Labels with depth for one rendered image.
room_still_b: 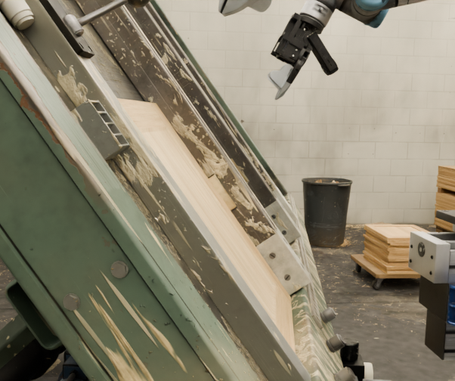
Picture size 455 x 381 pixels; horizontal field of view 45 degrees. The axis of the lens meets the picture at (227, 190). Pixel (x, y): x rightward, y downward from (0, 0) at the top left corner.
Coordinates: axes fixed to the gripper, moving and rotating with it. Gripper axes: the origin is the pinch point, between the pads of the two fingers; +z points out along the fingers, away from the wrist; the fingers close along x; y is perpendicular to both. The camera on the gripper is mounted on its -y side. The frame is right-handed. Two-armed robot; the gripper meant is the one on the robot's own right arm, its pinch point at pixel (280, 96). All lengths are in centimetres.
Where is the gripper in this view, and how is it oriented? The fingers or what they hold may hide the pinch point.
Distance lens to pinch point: 144.5
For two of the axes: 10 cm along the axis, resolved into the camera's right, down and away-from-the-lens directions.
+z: -4.8, 8.8, 0.7
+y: -8.7, -4.6, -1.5
